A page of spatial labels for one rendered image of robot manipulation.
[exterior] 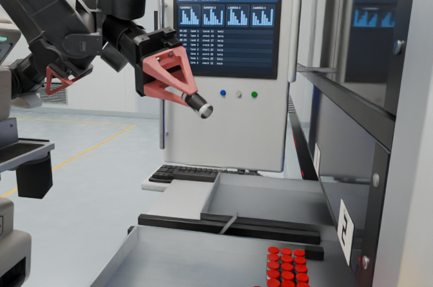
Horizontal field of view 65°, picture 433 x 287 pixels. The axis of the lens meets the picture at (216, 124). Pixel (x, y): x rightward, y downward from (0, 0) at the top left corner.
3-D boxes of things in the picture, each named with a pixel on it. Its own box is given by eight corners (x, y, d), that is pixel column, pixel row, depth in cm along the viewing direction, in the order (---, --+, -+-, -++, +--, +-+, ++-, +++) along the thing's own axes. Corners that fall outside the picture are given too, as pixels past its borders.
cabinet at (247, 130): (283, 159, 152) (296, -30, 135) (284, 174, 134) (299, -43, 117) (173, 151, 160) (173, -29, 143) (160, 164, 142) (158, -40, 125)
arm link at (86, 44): (65, 25, 56) (63, 54, 51) (58, -49, 49) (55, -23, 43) (138, 29, 60) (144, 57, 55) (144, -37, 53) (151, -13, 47)
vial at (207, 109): (212, 102, 45) (192, 85, 47) (200, 112, 44) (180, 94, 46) (214, 113, 47) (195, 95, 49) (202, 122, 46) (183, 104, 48)
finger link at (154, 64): (174, 89, 43) (134, 51, 47) (172, 128, 48) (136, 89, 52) (215, 71, 46) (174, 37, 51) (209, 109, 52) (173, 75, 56)
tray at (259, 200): (336, 193, 97) (337, 182, 96) (357, 244, 72) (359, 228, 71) (218, 183, 102) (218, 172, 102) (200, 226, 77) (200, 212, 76)
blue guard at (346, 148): (290, 93, 225) (292, 66, 221) (374, 311, 37) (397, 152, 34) (289, 93, 225) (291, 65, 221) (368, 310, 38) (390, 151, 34)
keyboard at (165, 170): (263, 178, 128) (263, 171, 127) (260, 193, 115) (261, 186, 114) (162, 168, 135) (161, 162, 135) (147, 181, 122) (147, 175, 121)
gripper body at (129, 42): (140, 44, 45) (111, 18, 49) (142, 100, 53) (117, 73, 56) (179, 31, 49) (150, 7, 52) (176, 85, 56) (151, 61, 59)
